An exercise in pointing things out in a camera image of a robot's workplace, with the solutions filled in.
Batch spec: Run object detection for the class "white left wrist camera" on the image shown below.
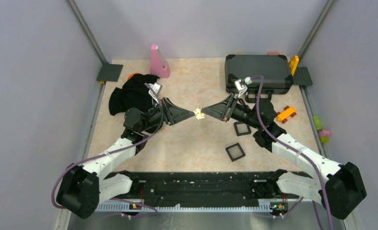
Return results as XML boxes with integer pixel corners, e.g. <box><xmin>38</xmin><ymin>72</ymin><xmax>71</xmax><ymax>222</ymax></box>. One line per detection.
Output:
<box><xmin>145</xmin><ymin>83</ymin><xmax>162</xmax><ymax>104</ymax></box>

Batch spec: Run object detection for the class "aluminium frame rail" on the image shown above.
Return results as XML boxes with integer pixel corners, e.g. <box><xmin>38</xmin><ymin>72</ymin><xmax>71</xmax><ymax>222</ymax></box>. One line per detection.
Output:
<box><xmin>61</xmin><ymin>179</ymin><xmax>352</xmax><ymax>213</ymax></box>

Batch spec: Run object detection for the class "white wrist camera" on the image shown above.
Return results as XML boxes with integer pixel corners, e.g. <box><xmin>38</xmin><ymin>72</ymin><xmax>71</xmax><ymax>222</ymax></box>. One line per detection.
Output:
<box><xmin>145</xmin><ymin>83</ymin><xmax>162</xmax><ymax>104</ymax></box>
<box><xmin>234</xmin><ymin>77</ymin><xmax>252</xmax><ymax>99</ymax></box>

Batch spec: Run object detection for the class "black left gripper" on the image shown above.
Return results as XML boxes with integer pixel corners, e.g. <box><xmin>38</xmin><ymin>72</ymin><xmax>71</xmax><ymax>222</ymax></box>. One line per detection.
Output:
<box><xmin>139</xmin><ymin>97</ymin><xmax>195</xmax><ymax>132</ymax></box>

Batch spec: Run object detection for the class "yellow toy piece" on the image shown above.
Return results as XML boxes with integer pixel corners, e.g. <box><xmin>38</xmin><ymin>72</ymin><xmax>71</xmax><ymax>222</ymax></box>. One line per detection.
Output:
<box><xmin>288</xmin><ymin>55</ymin><xmax>299</xmax><ymax>76</ymax></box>

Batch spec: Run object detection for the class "salmon toy block behind case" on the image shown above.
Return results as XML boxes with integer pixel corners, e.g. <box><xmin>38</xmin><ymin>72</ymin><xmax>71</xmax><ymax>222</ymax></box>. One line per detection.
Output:
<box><xmin>267</xmin><ymin>51</ymin><xmax>280</xmax><ymax>56</ymax></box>

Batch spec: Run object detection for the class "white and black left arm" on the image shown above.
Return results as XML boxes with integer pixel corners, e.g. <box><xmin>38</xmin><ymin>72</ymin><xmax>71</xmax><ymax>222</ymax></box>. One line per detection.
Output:
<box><xmin>52</xmin><ymin>98</ymin><xmax>195</xmax><ymax>219</ymax></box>

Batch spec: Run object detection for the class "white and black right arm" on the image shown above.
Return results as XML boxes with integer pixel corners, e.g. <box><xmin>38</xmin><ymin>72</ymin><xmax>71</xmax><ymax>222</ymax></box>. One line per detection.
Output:
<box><xmin>201</xmin><ymin>93</ymin><xmax>367</xmax><ymax>219</ymax></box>

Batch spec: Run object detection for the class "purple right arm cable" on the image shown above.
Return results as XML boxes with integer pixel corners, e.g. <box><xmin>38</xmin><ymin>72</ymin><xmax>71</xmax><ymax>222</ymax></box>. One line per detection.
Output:
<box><xmin>251</xmin><ymin>75</ymin><xmax>336</xmax><ymax>230</ymax></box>

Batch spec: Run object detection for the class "pink wedge stand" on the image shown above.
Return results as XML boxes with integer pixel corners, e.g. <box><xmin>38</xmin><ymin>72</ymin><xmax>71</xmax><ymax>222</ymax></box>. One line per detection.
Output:
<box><xmin>150</xmin><ymin>44</ymin><xmax>170</xmax><ymax>78</ymax></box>

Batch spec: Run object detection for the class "black square frame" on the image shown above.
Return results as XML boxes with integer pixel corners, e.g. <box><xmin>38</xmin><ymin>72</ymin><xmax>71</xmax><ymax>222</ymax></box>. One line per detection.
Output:
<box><xmin>234</xmin><ymin>122</ymin><xmax>251</xmax><ymax>137</ymax></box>
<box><xmin>225</xmin><ymin>143</ymin><xmax>246</xmax><ymax>162</ymax></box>

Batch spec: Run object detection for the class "small gold brooch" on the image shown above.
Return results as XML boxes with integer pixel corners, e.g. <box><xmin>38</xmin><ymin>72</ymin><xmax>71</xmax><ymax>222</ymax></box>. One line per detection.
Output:
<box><xmin>193</xmin><ymin>108</ymin><xmax>206</xmax><ymax>120</ymax></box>

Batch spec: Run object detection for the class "dark grey baseplate left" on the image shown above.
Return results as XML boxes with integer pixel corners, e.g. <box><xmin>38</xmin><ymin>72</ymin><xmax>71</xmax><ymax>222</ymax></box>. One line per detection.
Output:
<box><xmin>96</xmin><ymin>63</ymin><xmax>124</xmax><ymax>82</ymax></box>

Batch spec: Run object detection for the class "dark grey baseplate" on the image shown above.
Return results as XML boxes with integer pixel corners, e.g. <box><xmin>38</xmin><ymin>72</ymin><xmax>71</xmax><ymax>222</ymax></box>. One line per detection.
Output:
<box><xmin>96</xmin><ymin>63</ymin><xmax>124</xmax><ymax>82</ymax></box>
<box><xmin>293</xmin><ymin>67</ymin><xmax>313</xmax><ymax>86</ymax></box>

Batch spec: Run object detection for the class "black printed t-shirt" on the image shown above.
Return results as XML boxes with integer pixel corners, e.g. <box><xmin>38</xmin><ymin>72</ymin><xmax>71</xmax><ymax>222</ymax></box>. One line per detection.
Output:
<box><xmin>108</xmin><ymin>73</ymin><xmax>159</xmax><ymax>115</ymax></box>

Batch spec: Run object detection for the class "dark grey baseplate right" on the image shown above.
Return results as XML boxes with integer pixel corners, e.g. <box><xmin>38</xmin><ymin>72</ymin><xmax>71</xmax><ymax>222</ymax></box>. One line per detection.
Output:
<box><xmin>293</xmin><ymin>67</ymin><xmax>313</xmax><ymax>86</ymax></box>

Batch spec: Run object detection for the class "pink toy block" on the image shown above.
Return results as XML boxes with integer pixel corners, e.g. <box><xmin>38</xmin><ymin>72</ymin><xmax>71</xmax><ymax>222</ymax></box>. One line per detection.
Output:
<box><xmin>318</xmin><ymin>129</ymin><xmax>331</xmax><ymax>144</ymax></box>

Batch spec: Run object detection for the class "orange toy car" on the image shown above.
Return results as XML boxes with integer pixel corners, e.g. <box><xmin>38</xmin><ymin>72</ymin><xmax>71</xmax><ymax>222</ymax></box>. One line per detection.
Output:
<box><xmin>276</xmin><ymin>106</ymin><xmax>296</xmax><ymax>124</ymax></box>

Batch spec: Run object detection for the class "black hard carrying case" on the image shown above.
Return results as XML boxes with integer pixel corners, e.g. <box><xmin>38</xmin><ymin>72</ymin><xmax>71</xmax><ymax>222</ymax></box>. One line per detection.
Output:
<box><xmin>224</xmin><ymin>54</ymin><xmax>294</xmax><ymax>94</ymax></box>

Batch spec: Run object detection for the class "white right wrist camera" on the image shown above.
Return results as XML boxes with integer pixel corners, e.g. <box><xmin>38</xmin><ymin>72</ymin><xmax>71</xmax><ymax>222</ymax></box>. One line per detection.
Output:
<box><xmin>234</xmin><ymin>77</ymin><xmax>252</xmax><ymax>99</ymax></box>

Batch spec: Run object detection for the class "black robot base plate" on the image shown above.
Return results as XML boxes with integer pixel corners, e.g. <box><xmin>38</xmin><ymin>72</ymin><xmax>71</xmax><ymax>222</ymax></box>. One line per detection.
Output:
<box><xmin>115</xmin><ymin>172</ymin><xmax>284</xmax><ymax>208</ymax></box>

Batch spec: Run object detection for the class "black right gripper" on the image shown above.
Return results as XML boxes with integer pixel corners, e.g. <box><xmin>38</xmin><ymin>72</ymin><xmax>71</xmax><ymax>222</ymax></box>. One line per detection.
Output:
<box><xmin>202</xmin><ymin>93</ymin><xmax>262</xmax><ymax>129</ymax></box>

